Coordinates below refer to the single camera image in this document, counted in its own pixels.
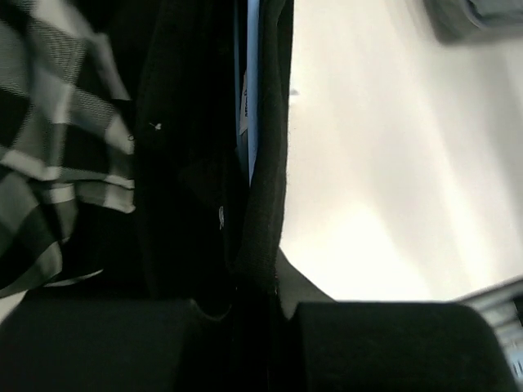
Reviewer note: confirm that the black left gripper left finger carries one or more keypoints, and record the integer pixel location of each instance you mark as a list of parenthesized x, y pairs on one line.
[(113, 345)]

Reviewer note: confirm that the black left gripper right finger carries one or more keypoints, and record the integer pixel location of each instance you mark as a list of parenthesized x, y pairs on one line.
[(370, 346)]

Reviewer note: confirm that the black white checked shirt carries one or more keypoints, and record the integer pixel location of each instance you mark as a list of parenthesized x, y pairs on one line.
[(64, 141)]

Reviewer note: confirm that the clear grey plastic bin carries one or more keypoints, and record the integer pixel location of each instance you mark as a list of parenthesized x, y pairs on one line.
[(469, 22)]

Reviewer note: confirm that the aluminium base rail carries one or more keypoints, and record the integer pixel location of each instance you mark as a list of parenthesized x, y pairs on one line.
[(501, 307)]

